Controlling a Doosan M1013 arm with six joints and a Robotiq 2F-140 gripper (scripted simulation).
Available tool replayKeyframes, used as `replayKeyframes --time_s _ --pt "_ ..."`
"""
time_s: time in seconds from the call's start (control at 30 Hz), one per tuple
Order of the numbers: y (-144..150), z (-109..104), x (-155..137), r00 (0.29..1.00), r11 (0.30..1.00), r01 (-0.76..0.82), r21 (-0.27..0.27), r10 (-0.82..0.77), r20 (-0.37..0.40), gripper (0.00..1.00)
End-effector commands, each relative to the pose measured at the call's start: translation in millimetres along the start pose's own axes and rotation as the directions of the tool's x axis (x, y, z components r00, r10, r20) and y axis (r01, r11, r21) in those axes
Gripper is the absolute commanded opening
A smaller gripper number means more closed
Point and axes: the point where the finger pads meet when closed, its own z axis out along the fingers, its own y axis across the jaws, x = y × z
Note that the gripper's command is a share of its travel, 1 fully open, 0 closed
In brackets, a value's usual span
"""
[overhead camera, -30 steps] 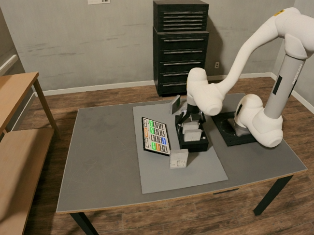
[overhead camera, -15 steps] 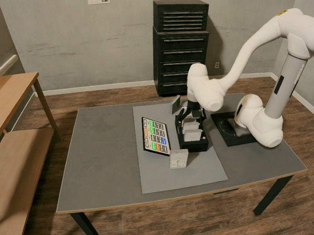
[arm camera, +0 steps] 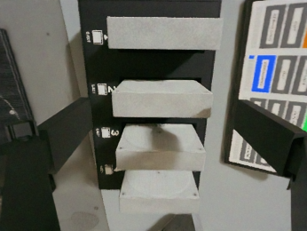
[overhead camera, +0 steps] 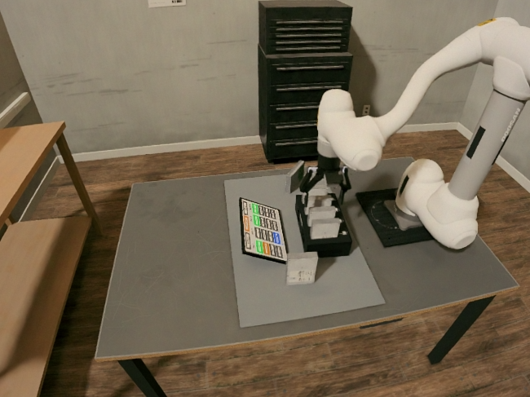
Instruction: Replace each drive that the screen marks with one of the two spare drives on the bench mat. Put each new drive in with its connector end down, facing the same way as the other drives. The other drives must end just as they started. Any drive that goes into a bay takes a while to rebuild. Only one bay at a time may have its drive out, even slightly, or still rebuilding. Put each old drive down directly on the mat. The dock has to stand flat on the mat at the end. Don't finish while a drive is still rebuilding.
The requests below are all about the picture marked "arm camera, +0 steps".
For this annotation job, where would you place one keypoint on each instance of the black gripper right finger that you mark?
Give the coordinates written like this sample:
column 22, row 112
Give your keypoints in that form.
column 283, row 146

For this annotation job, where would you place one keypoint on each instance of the white hard drive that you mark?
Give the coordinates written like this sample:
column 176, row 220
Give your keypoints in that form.
column 183, row 221

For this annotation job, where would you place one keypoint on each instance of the grey flat mat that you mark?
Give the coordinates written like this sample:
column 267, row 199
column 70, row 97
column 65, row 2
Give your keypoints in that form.
column 232, row 198

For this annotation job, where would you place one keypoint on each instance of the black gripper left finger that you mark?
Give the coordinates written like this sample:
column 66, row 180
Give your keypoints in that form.
column 32, row 153

